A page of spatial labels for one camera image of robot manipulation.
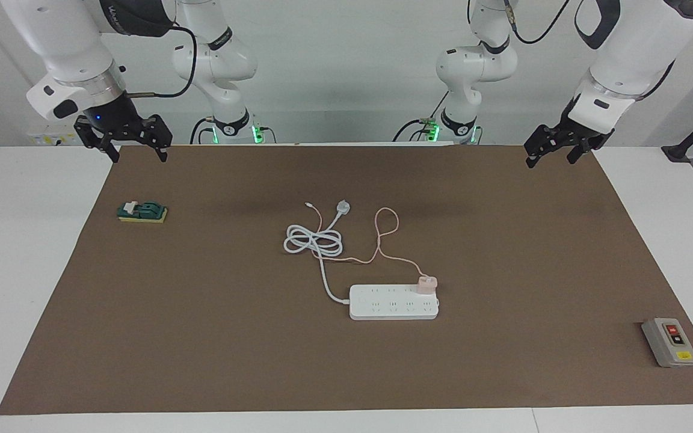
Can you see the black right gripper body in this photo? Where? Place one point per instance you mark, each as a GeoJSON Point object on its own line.
{"type": "Point", "coordinates": [112, 123]}

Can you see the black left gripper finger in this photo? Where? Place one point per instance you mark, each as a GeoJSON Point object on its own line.
{"type": "Point", "coordinates": [531, 160]}
{"type": "Point", "coordinates": [576, 154]}

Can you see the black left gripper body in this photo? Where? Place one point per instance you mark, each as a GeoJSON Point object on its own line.
{"type": "Point", "coordinates": [581, 135]}

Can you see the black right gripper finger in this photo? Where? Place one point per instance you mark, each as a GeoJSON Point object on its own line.
{"type": "Point", "coordinates": [110, 153]}
{"type": "Point", "coordinates": [162, 154]}

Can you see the pink charger adapter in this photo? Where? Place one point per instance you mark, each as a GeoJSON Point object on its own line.
{"type": "Point", "coordinates": [426, 285]}

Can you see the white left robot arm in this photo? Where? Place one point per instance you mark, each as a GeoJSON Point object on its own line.
{"type": "Point", "coordinates": [629, 42]}

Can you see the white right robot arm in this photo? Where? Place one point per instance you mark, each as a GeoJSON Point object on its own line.
{"type": "Point", "coordinates": [64, 42]}

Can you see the white power strip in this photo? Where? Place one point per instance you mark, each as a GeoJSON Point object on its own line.
{"type": "Point", "coordinates": [382, 307]}

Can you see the brown table mat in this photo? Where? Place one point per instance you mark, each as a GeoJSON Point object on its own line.
{"type": "Point", "coordinates": [202, 361]}

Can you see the white wall boxes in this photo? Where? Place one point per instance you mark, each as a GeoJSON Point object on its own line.
{"type": "Point", "coordinates": [46, 139]}

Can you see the grey on-off switch box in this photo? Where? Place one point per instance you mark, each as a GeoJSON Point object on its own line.
{"type": "Point", "coordinates": [662, 346]}

